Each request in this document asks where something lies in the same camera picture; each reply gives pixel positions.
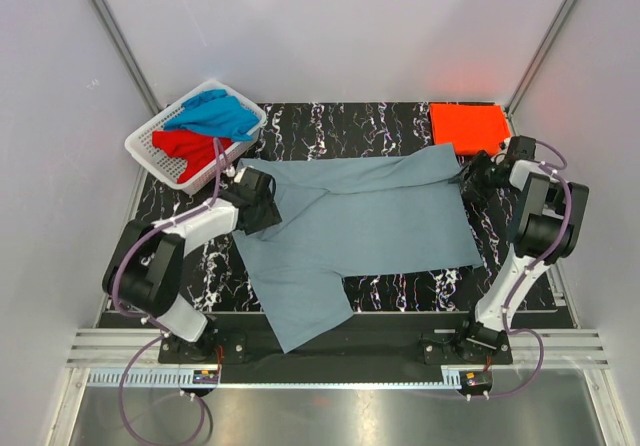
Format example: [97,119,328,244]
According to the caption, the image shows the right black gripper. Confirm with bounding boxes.
[448,150,513,205]

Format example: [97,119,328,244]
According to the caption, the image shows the grey blue t shirt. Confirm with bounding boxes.
[233,144,482,353]

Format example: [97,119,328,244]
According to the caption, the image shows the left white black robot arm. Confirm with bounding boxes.
[102,167,281,362]

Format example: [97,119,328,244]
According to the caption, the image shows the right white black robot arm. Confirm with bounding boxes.
[451,136,590,363]

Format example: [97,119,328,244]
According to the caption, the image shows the folded orange t shirt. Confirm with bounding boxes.
[430,103,510,156]

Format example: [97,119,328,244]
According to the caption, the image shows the red t shirt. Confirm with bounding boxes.
[151,129,233,184]

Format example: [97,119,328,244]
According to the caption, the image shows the black marble pattern mat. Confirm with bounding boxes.
[102,100,569,313]

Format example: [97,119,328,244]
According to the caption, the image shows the white plastic laundry basket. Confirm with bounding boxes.
[124,79,267,196]

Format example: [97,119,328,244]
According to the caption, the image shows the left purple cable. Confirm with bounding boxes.
[112,137,236,442]

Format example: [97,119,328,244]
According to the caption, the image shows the purple cable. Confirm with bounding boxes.
[499,138,576,397]
[112,137,236,442]

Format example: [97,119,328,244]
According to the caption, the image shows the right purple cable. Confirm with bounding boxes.
[499,138,576,397]

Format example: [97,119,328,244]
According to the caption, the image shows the aluminium frame rail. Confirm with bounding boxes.
[66,329,609,390]

